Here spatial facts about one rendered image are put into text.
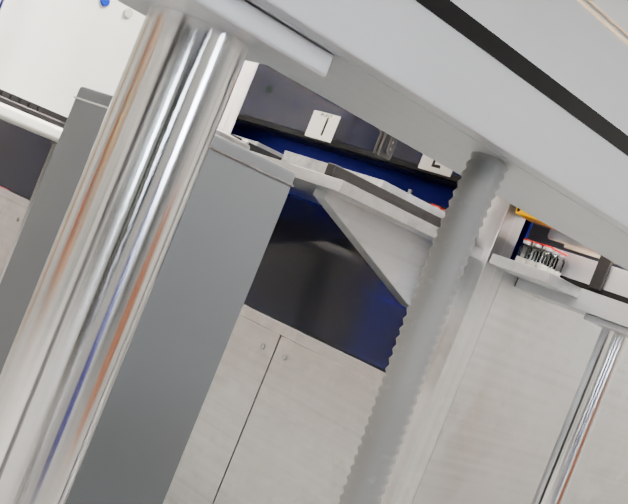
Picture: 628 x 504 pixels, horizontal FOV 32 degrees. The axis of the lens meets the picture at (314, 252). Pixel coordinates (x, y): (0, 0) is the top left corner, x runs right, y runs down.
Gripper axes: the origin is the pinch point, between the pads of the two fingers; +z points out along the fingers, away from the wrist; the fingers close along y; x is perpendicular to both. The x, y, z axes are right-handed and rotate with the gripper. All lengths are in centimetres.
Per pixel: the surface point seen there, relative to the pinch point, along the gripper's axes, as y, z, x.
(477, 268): -11.2, 13.3, -22.6
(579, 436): -34, 34, -38
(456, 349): -12.5, 28.3, -24.1
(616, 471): -13, 42, -98
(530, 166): -94, 13, 88
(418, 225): -11.0, 10.9, -3.2
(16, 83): 91, 11, 20
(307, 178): -3.3, 11.1, 17.4
